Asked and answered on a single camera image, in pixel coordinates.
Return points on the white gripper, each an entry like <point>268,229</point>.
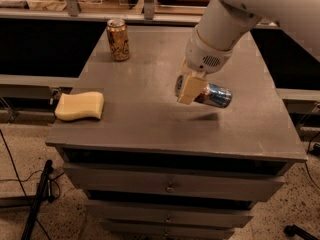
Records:
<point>204,55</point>

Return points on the blue silver redbull can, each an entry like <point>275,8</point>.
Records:
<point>215,96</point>

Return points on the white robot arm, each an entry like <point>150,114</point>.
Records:
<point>223,24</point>

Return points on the brown gold soda can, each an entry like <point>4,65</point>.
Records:
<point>118,39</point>

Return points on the grey drawer cabinet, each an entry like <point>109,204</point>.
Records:
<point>144,125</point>

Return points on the yellow sponge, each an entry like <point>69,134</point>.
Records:
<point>78,106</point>

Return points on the top grey drawer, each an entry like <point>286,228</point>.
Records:
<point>173,182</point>

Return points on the grey drawer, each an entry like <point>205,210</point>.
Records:
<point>169,214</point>
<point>167,230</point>
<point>173,182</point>

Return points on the grey metal railing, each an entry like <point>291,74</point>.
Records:
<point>180,12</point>

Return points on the middle grey drawer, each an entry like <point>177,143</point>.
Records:
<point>169,214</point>

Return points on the bottom grey drawer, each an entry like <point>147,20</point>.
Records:
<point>167,230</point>

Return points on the black stand foot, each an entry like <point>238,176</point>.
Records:
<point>293,230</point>

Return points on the black tripod leg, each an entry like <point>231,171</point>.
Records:
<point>35,205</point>

